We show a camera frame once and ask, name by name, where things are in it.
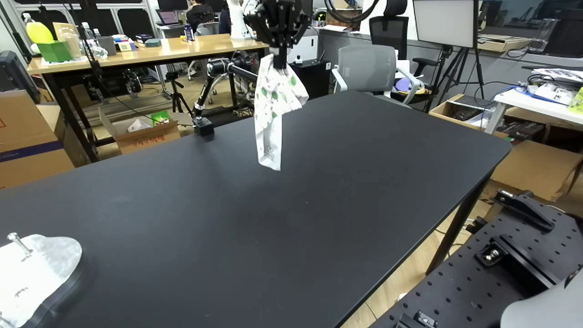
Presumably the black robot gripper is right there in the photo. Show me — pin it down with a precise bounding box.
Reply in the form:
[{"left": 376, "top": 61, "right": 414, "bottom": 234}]
[{"left": 245, "top": 0, "right": 312, "bottom": 48}]

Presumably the white green-patterned table cloth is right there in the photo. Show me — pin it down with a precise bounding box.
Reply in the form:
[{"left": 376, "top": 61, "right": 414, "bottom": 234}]
[{"left": 254, "top": 55, "right": 310, "bottom": 172}]

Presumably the grey office chair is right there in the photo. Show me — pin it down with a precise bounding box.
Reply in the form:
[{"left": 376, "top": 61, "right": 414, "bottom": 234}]
[{"left": 332, "top": 44, "right": 421, "bottom": 104}]

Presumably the wooden desk with black legs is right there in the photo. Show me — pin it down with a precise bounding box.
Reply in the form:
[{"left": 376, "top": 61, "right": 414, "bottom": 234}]
[{"left": 28, "top": 35, "right": 268, "bottom": 163}]

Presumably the whiteboard on stand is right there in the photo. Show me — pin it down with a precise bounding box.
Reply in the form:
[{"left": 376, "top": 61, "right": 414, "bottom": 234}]
[{"left": 414, "top": 0, "right": 485, "bottom": 108}]

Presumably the open cardboard box on floor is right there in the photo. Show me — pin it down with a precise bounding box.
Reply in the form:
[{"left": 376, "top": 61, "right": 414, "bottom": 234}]
[{"left": 99, "top": 112, "right": 181, "bottom": 155}]

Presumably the large brown cardboard box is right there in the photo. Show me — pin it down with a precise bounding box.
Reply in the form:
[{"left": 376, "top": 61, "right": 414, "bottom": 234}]
[{"left": 0, "top": 90, "right": 75, "bottom": 190}]

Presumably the black perforated breadboard plate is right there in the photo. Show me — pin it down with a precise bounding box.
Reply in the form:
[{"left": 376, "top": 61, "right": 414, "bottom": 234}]
[{"left": 374, "top": 192, "right": 583, "bottom": 328}]

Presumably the black camera tripod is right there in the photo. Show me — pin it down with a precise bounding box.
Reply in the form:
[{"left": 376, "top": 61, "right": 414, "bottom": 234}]
[{"left": 166, "top": 71, "right": 194, "bottom": 115}]

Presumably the black mounting bracket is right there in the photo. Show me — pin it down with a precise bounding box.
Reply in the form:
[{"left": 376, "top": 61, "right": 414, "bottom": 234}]
[{"left": 476, "top": 235, "right": 560, "bottom": 296}]

